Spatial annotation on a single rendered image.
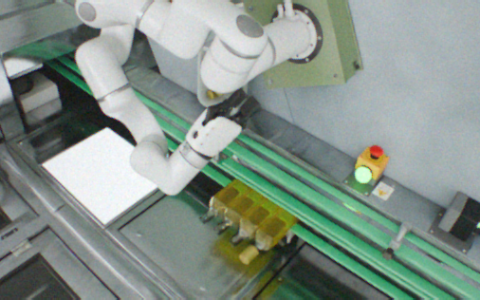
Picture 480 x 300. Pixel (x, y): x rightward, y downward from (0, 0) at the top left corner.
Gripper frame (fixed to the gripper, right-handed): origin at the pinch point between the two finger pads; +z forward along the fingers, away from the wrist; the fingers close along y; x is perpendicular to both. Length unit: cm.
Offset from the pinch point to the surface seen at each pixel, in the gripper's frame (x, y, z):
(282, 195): 7.5, 34.8, -15.6
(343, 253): 30, 46, -14
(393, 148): 18.7, 39.2, 16.8
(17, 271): -17, -3, -88
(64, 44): -95, 10, -44
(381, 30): 2.6, 16.4, 34.7
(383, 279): 43, 48, -10
